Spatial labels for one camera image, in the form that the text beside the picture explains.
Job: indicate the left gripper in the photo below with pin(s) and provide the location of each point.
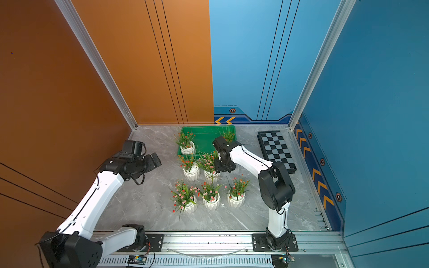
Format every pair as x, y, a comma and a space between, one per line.
152, 164

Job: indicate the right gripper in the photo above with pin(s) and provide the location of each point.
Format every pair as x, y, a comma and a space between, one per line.
218, 167

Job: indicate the pink flower pot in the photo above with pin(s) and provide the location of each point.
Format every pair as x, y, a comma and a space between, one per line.
184, 198
206, 163
210, 194

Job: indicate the orange flower pot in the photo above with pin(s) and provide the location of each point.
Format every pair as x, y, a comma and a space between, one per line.
237, 189
228, 134

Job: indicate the red flower pot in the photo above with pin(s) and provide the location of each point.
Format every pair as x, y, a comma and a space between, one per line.
190, 167
185, 142

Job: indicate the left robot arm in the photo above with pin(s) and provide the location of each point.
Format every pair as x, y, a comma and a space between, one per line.
73, 244

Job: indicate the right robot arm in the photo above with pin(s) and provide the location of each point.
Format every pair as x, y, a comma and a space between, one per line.
275, 184

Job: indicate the green plastic storage tray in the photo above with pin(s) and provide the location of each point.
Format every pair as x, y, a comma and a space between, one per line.
205, 135

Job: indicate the black white chessboard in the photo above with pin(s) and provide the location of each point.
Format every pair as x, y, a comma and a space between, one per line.
274, 148

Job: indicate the left green circuit board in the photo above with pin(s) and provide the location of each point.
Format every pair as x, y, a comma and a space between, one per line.
136, 260

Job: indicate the right circuit board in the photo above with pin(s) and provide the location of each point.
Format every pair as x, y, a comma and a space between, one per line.
281, 261

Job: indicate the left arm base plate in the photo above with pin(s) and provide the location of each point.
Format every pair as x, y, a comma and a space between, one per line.
154, 242

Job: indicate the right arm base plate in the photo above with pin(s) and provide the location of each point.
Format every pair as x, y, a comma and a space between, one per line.
264, 242

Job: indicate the aluminium front rail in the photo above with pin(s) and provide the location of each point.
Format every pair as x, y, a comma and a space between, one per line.
231, 242

